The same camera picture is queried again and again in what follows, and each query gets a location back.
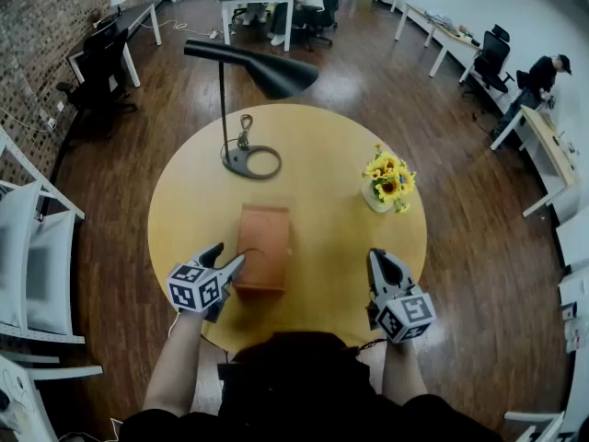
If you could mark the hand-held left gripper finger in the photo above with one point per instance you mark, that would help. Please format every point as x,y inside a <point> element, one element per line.
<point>231,269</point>
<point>211,256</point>

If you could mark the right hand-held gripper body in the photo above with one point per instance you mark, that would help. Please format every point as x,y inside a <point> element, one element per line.
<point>407,316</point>

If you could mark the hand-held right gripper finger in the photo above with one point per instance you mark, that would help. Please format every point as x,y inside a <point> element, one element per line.
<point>402,274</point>
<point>376,272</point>

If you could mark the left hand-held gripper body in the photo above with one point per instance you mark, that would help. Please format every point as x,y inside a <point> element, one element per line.
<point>191,288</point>

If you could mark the brown box with lid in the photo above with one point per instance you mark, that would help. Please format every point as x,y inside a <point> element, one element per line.
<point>263,247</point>

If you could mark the person's right forearm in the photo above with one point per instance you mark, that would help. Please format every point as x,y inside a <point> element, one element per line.
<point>404,375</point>

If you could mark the person's left forearm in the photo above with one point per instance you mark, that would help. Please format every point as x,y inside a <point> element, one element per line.
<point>172,366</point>

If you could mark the pale round vase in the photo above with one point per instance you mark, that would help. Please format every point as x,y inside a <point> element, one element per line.
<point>375,201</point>

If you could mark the sunflower bouquet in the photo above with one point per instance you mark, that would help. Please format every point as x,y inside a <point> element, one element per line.
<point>390,177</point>

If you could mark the person's black clothing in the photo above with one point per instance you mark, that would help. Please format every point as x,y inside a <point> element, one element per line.
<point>303,394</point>

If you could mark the white low rack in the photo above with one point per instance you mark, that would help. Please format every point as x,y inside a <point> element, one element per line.
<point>27,394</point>

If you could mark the black desk lamp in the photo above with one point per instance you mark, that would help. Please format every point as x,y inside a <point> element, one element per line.
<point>271,69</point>

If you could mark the light wooden desk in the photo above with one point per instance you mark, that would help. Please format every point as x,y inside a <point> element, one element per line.
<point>550,141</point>

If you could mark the black office chair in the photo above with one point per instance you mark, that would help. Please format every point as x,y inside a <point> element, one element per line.
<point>103,69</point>
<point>329,3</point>
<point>492,60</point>

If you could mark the white power strip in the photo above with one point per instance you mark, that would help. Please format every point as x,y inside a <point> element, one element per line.
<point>214,34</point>

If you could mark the long white desk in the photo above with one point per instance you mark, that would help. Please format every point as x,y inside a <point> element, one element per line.
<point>442,28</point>

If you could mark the dark desk with white legs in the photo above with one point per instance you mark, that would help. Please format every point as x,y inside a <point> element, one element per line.
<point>133,16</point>

